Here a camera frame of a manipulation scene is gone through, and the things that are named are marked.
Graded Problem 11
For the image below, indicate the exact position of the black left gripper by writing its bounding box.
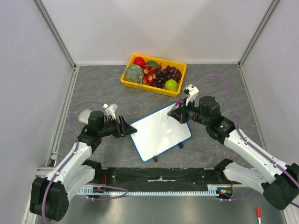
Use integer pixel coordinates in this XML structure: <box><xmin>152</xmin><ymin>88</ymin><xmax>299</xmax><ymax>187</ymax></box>
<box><xmin>99</xmin><ymin>115</ymin><xmax>137</xmax><ymax>138</ymax></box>

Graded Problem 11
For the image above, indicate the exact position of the purple capped whiteboard marker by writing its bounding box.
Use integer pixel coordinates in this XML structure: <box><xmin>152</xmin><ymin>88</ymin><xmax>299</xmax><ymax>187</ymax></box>
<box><xmin>163</xmin><ymin>98</ymin><xmax>183</xmax><ymax>122</ymax></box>

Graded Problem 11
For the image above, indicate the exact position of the blue framed whiteboard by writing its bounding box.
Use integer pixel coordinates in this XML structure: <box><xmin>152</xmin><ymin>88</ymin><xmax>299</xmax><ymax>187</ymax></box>
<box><xmin>130</xmin><ymin>103</ymin><xmax>192</xmax><ymax>162</ymax></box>

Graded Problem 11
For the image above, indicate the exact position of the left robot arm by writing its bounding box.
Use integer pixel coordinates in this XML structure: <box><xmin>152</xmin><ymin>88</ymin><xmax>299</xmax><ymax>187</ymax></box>
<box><xmin>29</xmin><ymin>110</ymin><xmax>137</xmax><ymax>222</ymax></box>

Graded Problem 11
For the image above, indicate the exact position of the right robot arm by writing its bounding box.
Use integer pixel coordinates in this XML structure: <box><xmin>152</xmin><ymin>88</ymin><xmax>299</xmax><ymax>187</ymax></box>
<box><xmin>167</xmin><ymin>96</ymin><xmax>299</xmax><ymax>210</ymax></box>

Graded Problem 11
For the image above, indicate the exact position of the white whiteboard eraser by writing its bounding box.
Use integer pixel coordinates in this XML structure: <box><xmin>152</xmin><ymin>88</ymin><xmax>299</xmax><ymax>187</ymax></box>
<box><xmin>78</xmin><ymin>109</ymin><xmax>92</xmax><ymax>125</ymax></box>

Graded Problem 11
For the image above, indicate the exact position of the green pear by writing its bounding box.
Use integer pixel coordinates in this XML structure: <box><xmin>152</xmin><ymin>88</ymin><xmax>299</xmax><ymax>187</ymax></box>
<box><xmin>164</xmin><ymin>79</ymin><xmax>178</xmax><ymax>91</ymax></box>

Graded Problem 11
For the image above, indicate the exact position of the dark purple grape bunch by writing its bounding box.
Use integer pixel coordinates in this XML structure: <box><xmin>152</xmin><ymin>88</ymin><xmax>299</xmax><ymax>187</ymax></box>
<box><xmin>152</xmin><ymin>66</ymin><xmax>182</xmax><ymax>88</ymax></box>

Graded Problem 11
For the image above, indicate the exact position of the yellow plastic fruit tray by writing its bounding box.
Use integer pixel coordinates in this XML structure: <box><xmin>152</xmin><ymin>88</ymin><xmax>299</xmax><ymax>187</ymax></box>
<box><xmin>121</xmin><ymin>54</ymin><xmax>187</xmax><ymax>97</ymax></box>

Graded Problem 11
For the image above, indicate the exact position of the red cherries cluster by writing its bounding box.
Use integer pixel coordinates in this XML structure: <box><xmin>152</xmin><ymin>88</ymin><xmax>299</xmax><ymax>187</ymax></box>
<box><xmin>142</xmin><ymin>64</ymin><xmax>162</xmax><ymax>86</ymax></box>

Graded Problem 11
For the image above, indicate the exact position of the green mango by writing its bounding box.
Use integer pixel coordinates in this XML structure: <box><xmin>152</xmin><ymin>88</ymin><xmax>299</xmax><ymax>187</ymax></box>
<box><xmin>146</xmin><ymin>60</ymin><xmax>158</xmax><ymax>67</ymax></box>

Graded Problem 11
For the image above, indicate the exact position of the green netted melon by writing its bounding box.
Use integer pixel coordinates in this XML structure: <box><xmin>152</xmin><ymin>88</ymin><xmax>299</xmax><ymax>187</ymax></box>
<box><xmin>125</xmin><ymin>64</ymin><xmax>144</xmax><ymax>83</ymax></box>

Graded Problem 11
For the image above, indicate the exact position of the red apple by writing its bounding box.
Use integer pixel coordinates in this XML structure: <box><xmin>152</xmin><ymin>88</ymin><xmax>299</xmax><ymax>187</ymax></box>
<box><xmin>133</xmin><ymin>57</ymin><xmax>145</xmax><ymax>67</ymax></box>

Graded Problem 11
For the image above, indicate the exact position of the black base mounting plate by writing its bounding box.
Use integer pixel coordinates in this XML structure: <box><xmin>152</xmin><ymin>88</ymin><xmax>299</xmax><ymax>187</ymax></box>
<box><xmin>96</xmin><ymin>168</ymin><xmax>230</xmax><ymax>192</ymax></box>

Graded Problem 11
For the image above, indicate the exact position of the red marker pen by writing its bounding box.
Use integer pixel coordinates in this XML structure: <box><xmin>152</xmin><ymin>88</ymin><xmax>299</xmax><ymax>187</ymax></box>
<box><xmin>256</xmin><ymin>207</ymin><xmax>262</xmax><ymax>224</ymax></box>

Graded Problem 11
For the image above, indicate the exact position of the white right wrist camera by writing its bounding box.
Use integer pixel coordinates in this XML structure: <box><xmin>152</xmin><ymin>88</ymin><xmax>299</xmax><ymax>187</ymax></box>
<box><xmin>183</xmin><ymin>84</ymin><xmax>199</xmax><ymax>106</ymax></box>

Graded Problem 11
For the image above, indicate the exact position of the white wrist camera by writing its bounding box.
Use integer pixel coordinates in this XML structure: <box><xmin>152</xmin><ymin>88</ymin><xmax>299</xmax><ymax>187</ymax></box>
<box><xmin>183</xmin><ymin>84</ymin><xmax>199</xmax><ymax>106</ymax></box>
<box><xmin>103</xmin><ymin>104</ymin><xmax>118</xmax><ymax>119</ymax></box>

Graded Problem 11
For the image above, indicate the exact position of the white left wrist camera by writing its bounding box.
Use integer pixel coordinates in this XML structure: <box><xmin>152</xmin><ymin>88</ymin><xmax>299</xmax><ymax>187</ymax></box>
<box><xmin>103</xmin><ymin>104</ymin><xmax>118</xmax><ymax>119</ymax></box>

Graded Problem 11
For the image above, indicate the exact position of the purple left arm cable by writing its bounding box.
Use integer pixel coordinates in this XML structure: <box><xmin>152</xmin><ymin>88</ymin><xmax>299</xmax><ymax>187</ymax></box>
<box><xmin>42</xmin><ymin>101</ymin><xmax>128</xmax><ymax>222</ymax></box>

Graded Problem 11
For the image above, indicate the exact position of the light blue cable duct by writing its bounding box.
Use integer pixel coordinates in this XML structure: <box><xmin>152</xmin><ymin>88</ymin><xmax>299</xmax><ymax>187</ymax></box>
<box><xmin>76</xmin><ymin>185</ymin><xmax>231</xmax><ymax>197</ymax></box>

